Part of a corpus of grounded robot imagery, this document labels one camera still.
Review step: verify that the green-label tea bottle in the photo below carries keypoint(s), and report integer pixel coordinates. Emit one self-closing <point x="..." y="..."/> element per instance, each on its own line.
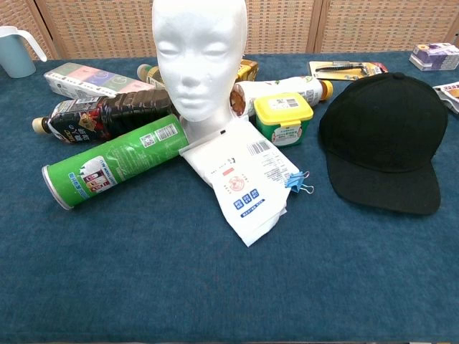
<point x="150" y="76"/>

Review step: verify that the green chips can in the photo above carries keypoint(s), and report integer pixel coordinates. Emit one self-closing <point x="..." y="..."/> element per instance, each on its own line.
<point x="118" y="161"/>

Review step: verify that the white printed powder bag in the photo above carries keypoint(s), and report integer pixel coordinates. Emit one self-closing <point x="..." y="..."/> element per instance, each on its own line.
<point x="244" y="179"/>

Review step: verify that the yellow lidded green tub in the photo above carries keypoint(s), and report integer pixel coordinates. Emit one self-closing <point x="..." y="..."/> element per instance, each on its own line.
<point x="283" y="118"/>

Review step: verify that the utility knife on yellow card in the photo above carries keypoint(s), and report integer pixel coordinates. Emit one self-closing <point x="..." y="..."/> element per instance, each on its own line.
<point x="344" y="69"/>

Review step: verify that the dark drink plastic bottle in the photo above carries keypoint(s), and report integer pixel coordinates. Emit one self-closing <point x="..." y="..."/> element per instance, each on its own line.
<point x="114" y="113"/>

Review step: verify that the blue binder clip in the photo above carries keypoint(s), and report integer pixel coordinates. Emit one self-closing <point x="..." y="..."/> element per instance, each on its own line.
<point x="297" y="181"/>

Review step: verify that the white snack packet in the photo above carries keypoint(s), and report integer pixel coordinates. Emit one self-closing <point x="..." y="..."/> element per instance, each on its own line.
<point x="450" y="94"/>

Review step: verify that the white foam mannequin head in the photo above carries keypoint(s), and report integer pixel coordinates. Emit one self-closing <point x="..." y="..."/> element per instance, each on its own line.
<point x="199" y="64"/>

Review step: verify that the woven wooden folding screen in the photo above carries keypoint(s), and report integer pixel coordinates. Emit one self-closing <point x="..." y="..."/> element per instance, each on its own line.
<point x="89" y="28"/>

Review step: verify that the blue table cloth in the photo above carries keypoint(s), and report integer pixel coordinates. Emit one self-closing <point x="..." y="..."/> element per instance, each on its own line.
<point x="179" y="286"/>

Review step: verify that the white-label orange-cap bottle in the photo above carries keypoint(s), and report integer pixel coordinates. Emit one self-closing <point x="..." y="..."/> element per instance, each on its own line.
<point x="283" y="89"/>

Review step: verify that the purple and white box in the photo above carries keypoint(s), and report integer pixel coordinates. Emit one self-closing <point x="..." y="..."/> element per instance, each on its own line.
<point x="435" y="55"/>

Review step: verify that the black baseball cap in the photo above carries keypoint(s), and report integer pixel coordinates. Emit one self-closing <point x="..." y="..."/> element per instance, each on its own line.
<point x="383" y="125"/>

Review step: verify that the pastel tissue multipack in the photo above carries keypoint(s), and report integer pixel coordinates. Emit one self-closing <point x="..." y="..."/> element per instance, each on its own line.
<point x="89" y="80"/>

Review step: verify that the yellow drink carton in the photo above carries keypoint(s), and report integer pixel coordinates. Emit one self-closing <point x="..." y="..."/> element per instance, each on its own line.
<point x="247" y="70"/>

